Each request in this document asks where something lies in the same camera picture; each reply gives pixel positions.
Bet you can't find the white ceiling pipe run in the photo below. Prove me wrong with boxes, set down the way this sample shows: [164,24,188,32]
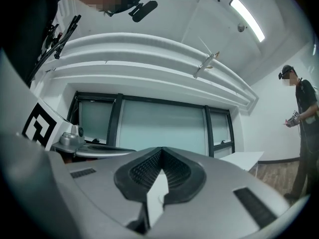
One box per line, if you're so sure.
[46,32,259,114]

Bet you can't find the white pipe hanger bracket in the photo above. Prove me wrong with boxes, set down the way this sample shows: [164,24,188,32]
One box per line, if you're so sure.
[193,36,221,80]

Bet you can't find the long ceiling light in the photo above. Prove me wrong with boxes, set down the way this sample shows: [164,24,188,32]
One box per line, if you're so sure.
[229,0,266,43]

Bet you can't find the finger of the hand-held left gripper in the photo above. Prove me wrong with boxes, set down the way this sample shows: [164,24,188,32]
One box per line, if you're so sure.
[51,142,137,158]

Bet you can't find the narrow black framed window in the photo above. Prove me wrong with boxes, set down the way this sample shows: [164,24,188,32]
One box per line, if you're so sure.
[205,106,235,159]

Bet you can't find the black chest mount with cables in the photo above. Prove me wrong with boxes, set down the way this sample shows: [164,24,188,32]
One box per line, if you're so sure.
[24,14,82,84]

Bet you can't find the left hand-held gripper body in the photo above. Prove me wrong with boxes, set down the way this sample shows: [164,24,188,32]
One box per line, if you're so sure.
[21,99,86,151]

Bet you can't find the person's black shirt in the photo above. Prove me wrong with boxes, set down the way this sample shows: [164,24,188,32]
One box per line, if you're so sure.
[0,0,66,85]

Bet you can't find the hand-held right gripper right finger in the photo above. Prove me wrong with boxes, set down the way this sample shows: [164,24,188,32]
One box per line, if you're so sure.
[149,147,297,239]

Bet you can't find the black framed frosted window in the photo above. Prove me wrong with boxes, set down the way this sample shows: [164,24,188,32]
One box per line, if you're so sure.
[67,91,123,147]
[113,95,213,157]

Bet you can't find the black head camera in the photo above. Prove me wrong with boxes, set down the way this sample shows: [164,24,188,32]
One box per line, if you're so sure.
[128,0,159,23]

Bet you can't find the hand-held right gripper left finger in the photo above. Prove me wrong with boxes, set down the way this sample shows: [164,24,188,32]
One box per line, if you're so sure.
[65,147,164,231]

